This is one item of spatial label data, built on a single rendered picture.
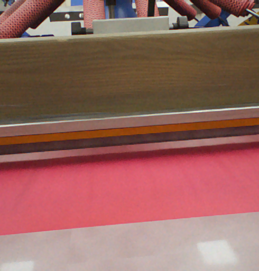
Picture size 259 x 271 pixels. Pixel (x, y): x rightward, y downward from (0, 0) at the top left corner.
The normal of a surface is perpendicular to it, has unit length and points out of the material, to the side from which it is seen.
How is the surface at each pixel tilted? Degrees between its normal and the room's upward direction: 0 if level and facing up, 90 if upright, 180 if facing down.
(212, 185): 0
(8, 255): 0
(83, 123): 90
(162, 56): 90
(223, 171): 0
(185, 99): 90
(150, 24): 90
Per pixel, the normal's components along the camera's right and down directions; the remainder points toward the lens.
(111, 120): 0.10, 0.31
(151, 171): -0.05, -0.95
